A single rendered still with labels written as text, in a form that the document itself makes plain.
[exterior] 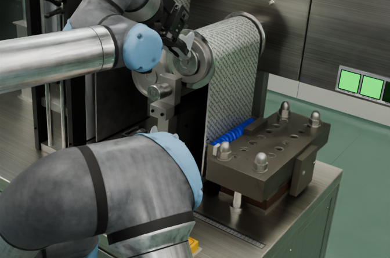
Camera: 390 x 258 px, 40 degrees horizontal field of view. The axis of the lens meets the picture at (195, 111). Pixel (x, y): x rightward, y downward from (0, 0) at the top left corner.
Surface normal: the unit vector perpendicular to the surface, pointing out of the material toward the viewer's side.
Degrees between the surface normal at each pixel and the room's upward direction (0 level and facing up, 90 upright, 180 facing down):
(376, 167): 0
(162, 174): 50
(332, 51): 90
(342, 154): 0
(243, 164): 0
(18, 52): 43
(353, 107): 90
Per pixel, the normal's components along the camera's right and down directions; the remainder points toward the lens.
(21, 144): 0.07, -0.91
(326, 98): -0.58, 0.31
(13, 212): -0.58, 0.08
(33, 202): -0.33, -0.01
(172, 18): -0.40, -0.34
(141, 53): 0.65, 0.36
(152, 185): 0.34, -0.29
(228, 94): 0.82, 0.29
